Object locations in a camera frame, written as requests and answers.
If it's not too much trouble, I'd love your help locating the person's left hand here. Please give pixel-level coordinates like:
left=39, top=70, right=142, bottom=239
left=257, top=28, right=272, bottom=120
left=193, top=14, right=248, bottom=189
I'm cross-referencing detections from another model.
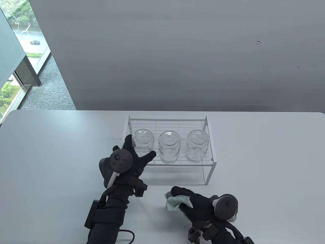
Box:
left=112, top=134, right=157, bottom=190

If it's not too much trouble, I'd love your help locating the person's right hand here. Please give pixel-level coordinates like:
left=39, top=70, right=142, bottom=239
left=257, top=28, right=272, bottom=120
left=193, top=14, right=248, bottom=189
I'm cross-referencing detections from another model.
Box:
left=171, top=186, right=219, bottom=228

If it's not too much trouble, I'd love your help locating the clear glass jar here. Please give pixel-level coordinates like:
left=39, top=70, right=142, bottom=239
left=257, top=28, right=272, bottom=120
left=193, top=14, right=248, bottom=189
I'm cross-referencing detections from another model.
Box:
left=185, top=130, right=210, bottom=163
left=132, top=129, right=155, bottom=157
left=158, top=131, right=181, bottom=164

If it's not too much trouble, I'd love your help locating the green fish scale cleaning cloth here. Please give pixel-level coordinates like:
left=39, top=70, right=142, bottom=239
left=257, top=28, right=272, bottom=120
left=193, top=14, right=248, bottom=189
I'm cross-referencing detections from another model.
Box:
left=166, top=192, right=193, bottom=211

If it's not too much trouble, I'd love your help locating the person's right forearm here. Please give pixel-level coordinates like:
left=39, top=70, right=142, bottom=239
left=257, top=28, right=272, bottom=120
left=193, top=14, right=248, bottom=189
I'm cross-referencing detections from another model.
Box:
left=201, top=221, right=254, bottom=244

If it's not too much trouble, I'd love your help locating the person's left forearm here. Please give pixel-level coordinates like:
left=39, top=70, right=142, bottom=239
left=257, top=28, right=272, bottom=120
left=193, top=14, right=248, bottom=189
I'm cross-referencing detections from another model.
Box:
left=86, top=184, right=137, bottom=244

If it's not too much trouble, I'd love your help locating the black forearm battery box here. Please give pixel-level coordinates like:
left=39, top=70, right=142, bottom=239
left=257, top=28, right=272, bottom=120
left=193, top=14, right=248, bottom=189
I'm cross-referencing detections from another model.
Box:
left=84, top=200, right=101, bottom=228

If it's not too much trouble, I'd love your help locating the grey left hand controller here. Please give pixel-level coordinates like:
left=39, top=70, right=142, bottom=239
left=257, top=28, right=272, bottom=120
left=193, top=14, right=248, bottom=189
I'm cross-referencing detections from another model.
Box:
left=99, top=149, right=133, bottom=189

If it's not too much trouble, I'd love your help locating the grey window pillar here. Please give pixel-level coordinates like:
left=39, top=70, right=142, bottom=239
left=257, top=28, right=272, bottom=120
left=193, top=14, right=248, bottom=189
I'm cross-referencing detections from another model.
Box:
left=0, top=10, right=41, bottom=88

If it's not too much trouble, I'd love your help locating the glass window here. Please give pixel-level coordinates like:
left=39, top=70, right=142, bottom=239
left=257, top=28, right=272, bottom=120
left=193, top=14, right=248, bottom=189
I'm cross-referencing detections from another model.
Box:
left=0, top=0, right=51, bottom=122

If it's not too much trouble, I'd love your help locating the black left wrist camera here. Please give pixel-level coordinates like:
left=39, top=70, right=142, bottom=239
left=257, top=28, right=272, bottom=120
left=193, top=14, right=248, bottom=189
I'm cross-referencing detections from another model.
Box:
left=133, top=178, right=148, bottom=198

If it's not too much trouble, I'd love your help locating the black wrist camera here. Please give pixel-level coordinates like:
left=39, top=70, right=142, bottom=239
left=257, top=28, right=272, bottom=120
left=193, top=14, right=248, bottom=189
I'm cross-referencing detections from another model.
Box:
left=133, top=178, right=148, bottom=198
left=187, top=227, right=203, bottom=243

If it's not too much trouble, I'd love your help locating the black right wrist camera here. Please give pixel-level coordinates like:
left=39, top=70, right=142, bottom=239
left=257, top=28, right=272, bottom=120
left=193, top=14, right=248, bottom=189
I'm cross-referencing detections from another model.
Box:
left=187, top=227, right=203, bottom=243

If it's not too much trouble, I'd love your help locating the black right glove cable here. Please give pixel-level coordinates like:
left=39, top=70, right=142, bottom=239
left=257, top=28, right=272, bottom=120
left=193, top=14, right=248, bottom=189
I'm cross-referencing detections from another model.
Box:
left=227, top=221, right=254, bottom=244

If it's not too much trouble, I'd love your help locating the black glove cable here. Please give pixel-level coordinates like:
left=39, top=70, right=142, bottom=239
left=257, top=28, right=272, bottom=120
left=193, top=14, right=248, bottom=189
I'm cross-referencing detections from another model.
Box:
left=227, top=221, right=254, bottom=244
left=117, top=230, right=136, bottom=244

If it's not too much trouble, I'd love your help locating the white wire shelf rack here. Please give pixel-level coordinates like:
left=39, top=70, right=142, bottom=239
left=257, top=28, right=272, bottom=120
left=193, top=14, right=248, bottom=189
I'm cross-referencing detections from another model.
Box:
left=118, top=115, right=217, bottom=185

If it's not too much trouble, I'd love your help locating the black left glove cable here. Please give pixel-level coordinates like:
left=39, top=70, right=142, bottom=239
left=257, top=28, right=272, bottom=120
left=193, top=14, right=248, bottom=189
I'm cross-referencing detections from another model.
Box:
left=117, top=230, right=136, bottom=244

